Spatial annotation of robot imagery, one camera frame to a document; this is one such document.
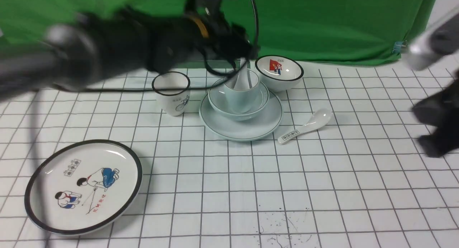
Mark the black-rimmed flag bowl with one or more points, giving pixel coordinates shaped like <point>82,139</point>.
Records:
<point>278,73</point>

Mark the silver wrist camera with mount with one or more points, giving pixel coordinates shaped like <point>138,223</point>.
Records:
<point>438,40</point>

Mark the plain white ceramic spoon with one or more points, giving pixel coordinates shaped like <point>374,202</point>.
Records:
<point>242,81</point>

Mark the blue binder clip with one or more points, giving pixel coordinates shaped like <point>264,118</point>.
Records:
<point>400,47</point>

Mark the white spoon with patterned handle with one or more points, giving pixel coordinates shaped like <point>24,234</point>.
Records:
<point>319,119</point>

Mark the pale green-rimmed plate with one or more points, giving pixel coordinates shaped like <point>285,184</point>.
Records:
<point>243,131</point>

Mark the black-rimmed bicycle cup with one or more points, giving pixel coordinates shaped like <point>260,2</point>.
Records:
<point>172,92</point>

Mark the black-rimmed illustrated plate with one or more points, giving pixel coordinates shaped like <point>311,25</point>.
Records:
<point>83,187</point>

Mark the pale blue cup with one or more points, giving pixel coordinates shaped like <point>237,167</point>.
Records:
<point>240,101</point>

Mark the green backdrop cloth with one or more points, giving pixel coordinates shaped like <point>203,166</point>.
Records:
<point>345,32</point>

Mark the pale green-rimmed bowl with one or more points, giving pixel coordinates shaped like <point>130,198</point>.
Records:
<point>216,97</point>

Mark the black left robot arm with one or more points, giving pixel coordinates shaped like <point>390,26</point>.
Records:
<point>71,57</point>

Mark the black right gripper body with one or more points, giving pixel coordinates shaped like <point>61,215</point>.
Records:
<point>440,110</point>

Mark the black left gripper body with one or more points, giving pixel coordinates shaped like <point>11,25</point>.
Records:
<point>225,42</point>

